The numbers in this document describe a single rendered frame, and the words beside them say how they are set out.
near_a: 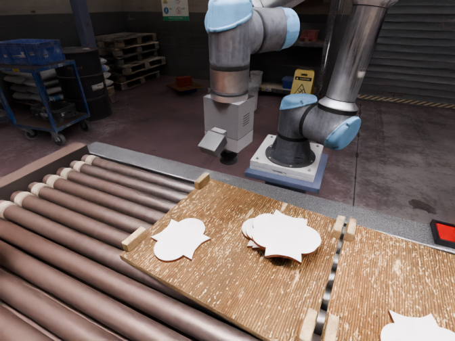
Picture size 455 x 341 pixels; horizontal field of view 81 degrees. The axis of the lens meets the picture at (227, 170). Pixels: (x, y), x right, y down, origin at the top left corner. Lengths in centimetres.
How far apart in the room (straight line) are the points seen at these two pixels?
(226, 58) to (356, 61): 44
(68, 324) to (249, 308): 32
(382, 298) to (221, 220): 37
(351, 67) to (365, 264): 50
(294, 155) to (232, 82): 53
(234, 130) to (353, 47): 44
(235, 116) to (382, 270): 43
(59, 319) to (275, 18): 67
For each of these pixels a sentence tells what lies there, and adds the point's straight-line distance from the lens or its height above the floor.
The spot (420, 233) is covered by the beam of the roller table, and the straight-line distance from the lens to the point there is 83.
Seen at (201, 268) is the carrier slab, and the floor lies 94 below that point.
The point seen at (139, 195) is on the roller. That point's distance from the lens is 83.
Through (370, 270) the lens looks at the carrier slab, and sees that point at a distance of 65.
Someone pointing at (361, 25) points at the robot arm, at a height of 135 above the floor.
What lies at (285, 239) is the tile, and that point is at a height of 98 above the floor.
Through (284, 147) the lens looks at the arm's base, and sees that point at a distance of 97.
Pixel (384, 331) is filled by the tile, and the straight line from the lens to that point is 57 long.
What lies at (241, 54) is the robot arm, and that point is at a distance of 50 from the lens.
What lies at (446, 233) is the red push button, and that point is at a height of 93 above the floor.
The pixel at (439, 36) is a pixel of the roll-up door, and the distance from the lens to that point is 520.
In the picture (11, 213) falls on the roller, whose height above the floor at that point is 92.
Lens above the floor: 140
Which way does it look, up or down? 32 degrees down
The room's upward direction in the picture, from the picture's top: straight up
